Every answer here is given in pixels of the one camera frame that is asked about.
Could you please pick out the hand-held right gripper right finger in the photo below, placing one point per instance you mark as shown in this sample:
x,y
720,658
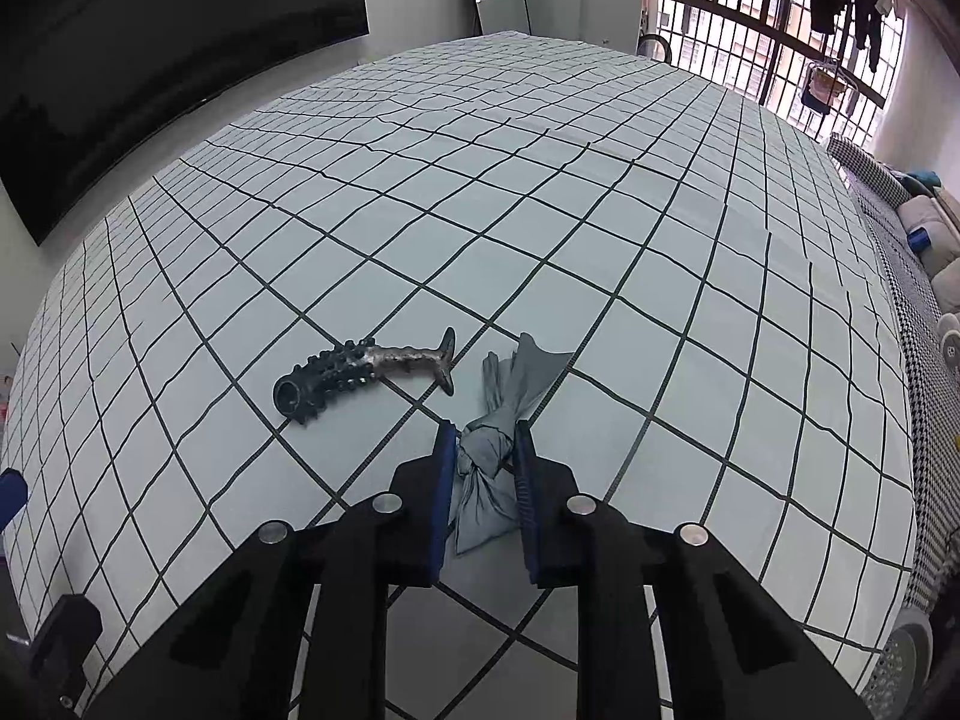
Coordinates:
x,y
525,495

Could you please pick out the blue cloth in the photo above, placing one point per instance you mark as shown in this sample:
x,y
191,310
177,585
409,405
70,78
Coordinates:
x,y
926,180

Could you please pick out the blue bottle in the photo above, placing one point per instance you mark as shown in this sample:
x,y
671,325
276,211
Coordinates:
x,y
918,238

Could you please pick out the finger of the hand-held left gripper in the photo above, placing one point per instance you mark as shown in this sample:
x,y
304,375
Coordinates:
x,y
11,499
67,645

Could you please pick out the black spiked fish toy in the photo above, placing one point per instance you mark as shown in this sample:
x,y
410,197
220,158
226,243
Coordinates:
x,y
337,375

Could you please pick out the checked bed sheet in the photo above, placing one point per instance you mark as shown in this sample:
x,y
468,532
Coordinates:
x,y
525,202

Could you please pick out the black wall television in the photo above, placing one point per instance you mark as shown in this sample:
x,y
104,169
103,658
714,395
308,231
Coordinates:
x,y
150,52

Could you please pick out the houndstooth cloth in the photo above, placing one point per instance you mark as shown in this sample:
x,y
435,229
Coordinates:
x,y
930,390

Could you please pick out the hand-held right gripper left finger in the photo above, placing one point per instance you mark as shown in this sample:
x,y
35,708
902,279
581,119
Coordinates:
x,y
448,480

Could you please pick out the black window grille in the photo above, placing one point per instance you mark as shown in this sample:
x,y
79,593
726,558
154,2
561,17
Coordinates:
x,y
720,37

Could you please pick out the grey knotted cloth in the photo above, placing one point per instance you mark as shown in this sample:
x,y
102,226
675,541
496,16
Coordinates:
x,y
487,457

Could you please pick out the white cabinet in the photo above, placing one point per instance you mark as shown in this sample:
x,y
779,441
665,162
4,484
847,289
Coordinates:
x,y
611,15

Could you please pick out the black round frame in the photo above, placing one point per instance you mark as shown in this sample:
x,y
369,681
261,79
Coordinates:
x,y
660,45

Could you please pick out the grey sofa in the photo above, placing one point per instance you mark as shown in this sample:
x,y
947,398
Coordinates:
x,y
946,221

